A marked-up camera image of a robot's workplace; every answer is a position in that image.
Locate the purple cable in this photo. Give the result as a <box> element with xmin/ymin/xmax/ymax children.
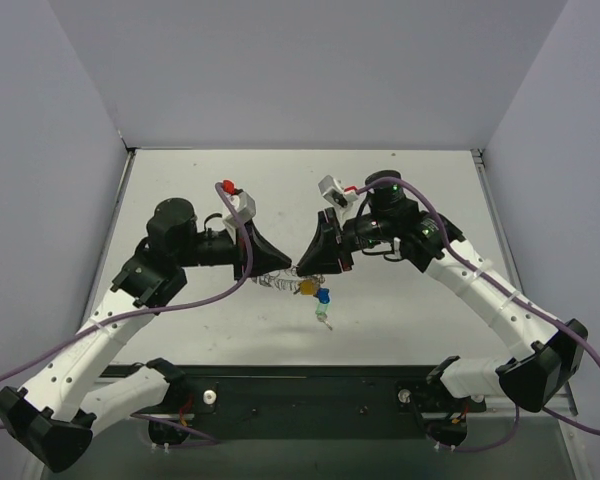
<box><xmin>0</xmin><ymin>182</ymin><xmax>256</xmax><ymax>431</ymax></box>
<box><xmin>354</xmin><ymin>179</ymin><xmax>600</xmax><ymax>454</ymax></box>

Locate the blue tagged key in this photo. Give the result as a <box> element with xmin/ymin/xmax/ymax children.
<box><xmin>315</xmin><ymin>288</ymin><xmax>331</xmax><ymax>304</ymax></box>

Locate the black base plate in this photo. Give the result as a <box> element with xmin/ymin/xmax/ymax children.
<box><xmin>104</xmin><ymin>364</ymin><xmax>489</xmax><ymax>441</ymax></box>

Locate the green tagged key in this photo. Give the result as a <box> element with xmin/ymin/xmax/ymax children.
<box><xmin>315</xmin><ymin>297</ymin><xmax>333</xmax><ymax>331</ymax></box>

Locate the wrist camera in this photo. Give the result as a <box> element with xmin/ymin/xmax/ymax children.
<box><xmin>220</xmin><ymin>180</ymin><xmax>256</xmax><ymax>237</ymax></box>
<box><xmin>318</xmin><ymin>175</ymin><xmax>358</xmax><ymax>213</ymax></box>

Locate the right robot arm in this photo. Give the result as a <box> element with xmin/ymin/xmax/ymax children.
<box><xmin>297</xmin><ymin>170</ymin><xmax>588</xmax><ymax>412</ymax></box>

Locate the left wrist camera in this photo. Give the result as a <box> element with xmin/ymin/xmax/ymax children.
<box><xmin>220</xmin><ymin>180</ymin><xmax>256</xmax><ymax>237</ymax></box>

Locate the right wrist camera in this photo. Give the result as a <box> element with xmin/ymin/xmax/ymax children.
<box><xmin>318</xmin><ymin>175</ymin><xmax>358</xmax><ymax>213</ymax></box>

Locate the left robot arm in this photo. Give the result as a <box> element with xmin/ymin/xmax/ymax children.
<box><xmin>0</xmin><ymin>191</ymin><xmax>291</xmax><ymax>473</ymax></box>

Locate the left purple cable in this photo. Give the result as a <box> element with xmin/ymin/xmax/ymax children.
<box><xmin>0</xmin><ymin>182</ymin><xmax>256</xmax><ymax>431</ymax></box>

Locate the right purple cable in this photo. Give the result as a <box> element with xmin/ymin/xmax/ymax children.
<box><xmin>354</xmin><ymin>179</ymin><xmax>600</xmax><ymax>454</ymax></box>

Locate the metal disc with keyrings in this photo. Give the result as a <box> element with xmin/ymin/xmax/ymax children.
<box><xmin>252</xmin><ymin>266</ymin><xmax>325</xmax><ymax>295</ymax></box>

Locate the yellow tagged key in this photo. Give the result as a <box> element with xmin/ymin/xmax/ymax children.
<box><xmin>294</xmin><ymin>278</ymin><xmax>320</xmax><ymax>296</ymax></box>

